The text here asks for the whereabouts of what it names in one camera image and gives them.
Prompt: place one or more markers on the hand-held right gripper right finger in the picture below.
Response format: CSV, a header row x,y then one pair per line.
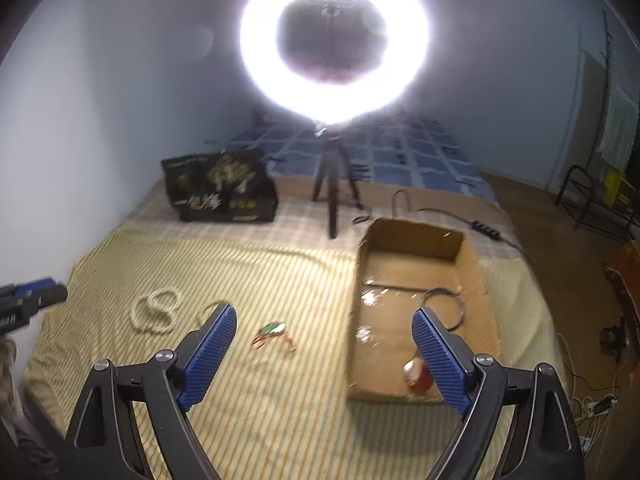
x,y
440,365

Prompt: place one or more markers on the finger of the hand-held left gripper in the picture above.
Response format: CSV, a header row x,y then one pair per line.
x,y
47,296
35,285

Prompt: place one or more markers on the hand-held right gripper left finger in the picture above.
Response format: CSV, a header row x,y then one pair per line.
x,y
210,355

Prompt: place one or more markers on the cardboard box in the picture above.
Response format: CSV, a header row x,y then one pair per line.
x,y
395,260

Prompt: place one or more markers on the black bangle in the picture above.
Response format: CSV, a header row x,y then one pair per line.
x,y
425,298

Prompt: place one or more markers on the yellow striped blanket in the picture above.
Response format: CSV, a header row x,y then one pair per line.
x,y
275,410

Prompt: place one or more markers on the clear plastic bag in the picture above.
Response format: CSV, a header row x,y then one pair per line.
x,y
372,300

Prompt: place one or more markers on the person's dark clothing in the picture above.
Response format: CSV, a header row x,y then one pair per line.
x,y
25,450

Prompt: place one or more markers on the beige checkered blanket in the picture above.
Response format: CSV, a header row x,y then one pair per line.
x,y
295,215

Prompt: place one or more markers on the white power strip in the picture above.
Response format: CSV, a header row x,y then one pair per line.
x,y
600,406

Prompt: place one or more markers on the black snack bag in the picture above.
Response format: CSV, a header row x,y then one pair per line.
x,y
220,185

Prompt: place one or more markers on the blue patterned bedsheet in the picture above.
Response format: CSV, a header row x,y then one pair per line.
x,y
425,160

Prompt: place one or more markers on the orange cloth covered table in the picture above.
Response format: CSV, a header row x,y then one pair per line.
x,y
625,275

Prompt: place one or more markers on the black tripod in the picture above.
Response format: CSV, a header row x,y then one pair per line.
x,y
330,175

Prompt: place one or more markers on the black clothes rack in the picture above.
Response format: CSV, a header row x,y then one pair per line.
x,y
590,200

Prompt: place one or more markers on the yellow crate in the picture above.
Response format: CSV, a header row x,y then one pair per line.
x,y
616,187

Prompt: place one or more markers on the striped towel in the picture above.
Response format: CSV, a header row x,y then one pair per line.
x,y
620,125

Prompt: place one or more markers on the phone holder clamp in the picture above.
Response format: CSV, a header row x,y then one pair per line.
x,y
330,9

